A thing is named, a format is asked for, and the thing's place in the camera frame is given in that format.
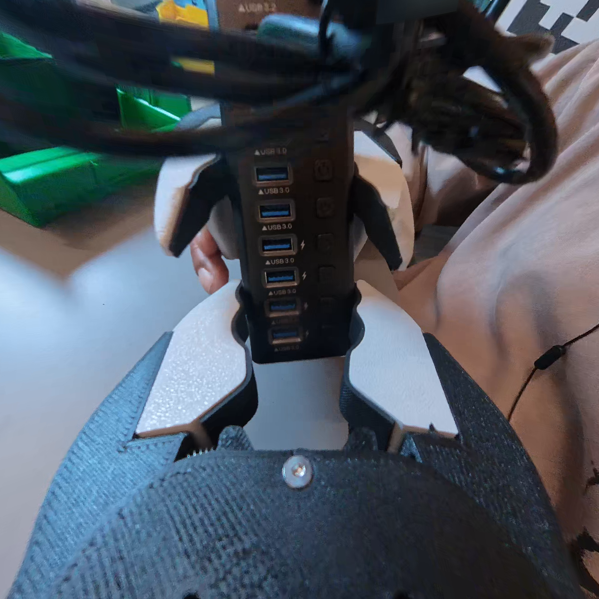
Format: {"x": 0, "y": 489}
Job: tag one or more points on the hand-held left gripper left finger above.
{"x": 196, "y": 365}

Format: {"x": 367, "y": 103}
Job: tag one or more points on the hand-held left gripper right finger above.
{"x": 397, "y": 369}

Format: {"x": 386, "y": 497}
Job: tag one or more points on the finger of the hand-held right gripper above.
{"x": 397, "y": 201}
{"x": 171, "y": 196}

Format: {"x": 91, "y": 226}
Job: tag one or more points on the black multi-port usb hub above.
{"x": 299, "y": 234}

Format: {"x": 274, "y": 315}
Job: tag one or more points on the dark rounded plug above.
{"x": 304, "y": 32}

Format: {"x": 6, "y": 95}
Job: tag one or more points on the person's right hand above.
{"x": 210, "y": 266}

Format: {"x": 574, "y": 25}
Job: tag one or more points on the green plastic bin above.
{"x": 56, "y": 182}
{"x": 140, "y": 112}
{"x": 23, "y": 47}

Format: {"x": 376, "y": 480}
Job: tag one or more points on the person in white hoodie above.
{"x": 514, "y": 280}

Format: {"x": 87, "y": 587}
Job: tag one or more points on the yellow box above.
{"x": 185, "y": 14}

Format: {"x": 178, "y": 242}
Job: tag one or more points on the black-and-white marker board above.
{"x": 561, "y": 18}

